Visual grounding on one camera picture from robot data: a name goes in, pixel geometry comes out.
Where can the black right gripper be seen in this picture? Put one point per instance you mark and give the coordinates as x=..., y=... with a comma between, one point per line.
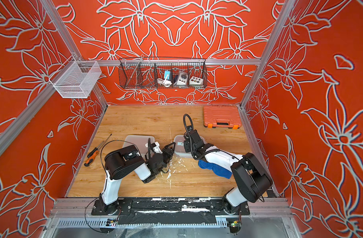
x=186, y=144

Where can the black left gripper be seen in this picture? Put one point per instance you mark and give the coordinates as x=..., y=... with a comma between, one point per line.
x=168, y=151

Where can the clear lunch box with lid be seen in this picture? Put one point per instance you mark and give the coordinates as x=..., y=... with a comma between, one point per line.
x=179, y=148

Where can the blue cleaning cloth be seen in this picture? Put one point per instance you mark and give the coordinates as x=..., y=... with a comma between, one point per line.
x=216, y=169

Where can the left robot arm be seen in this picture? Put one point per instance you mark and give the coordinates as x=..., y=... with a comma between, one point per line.
x=122, y=162

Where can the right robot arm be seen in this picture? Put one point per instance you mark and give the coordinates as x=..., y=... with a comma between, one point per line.
x=251, y=177

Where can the orange plastic tool case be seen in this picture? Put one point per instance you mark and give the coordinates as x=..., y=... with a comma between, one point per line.
x=218, y=116

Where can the white button box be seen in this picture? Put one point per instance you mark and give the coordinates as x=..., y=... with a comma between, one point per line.
x=195, y=81

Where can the white round-dial device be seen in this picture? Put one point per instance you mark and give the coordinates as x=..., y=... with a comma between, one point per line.
x=182, y=79

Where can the blue small box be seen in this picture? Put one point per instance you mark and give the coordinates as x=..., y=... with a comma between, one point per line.
x=167, y=75

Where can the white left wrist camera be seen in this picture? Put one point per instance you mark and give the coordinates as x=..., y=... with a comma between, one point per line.
x=153, y=148

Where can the white charger with cable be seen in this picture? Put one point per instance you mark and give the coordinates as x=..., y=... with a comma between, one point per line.
x=163, y=82

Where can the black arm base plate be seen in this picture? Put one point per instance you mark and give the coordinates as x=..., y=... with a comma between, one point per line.
x=127, y=206

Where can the orange handled screwdriver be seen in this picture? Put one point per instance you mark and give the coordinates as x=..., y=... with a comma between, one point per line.
x=93, y=154

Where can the black wire wall basket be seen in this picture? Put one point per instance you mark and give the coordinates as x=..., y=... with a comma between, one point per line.
x=142, y=73

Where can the clear acrylic wall bin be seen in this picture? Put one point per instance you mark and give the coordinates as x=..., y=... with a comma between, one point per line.
x=76, y=80

